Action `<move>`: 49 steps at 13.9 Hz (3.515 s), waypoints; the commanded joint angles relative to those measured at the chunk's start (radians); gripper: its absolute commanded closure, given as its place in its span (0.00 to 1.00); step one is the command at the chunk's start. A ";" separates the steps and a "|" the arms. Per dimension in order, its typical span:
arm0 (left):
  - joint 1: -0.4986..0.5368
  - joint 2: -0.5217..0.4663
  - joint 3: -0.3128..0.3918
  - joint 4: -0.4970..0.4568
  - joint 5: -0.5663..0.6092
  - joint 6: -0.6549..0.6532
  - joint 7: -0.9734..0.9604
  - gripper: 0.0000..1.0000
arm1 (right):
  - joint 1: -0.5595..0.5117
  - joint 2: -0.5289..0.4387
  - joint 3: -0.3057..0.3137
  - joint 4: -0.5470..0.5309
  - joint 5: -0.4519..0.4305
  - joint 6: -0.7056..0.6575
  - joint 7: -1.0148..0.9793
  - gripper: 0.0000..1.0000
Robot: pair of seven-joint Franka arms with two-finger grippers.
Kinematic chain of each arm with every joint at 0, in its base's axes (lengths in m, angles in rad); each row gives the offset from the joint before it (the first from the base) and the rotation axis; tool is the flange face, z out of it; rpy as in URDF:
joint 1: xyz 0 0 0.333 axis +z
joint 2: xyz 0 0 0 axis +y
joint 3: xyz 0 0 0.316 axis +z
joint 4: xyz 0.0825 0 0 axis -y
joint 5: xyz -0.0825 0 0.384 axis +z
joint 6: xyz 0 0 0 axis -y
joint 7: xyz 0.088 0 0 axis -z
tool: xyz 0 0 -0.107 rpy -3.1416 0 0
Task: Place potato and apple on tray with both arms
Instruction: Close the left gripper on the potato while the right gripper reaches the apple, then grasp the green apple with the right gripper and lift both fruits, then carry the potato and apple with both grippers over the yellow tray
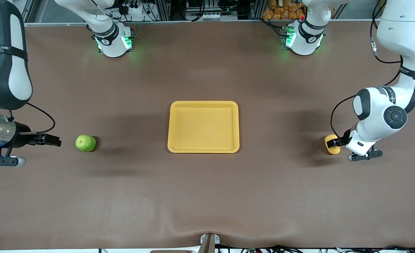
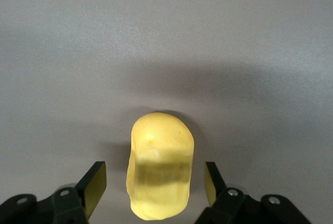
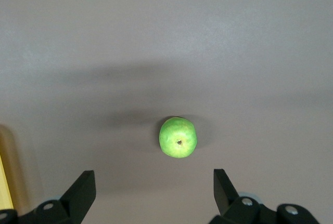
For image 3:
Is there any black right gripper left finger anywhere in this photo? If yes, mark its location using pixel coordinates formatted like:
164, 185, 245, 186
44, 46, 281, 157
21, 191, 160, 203
18, 170, 97, 224

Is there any brown table cloth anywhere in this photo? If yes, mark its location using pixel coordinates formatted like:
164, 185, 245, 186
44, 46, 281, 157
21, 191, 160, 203
0, 0, 333, 224

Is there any green apple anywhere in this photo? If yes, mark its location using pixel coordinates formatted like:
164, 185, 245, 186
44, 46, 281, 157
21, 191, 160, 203
159, 116, 198, 159

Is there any yellow plastic tray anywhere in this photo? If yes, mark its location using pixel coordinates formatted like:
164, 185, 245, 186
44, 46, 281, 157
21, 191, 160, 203
0, 124, 25, 210

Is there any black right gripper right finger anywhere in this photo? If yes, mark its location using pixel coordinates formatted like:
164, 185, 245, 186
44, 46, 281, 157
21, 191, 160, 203
209, 168, 277, 224

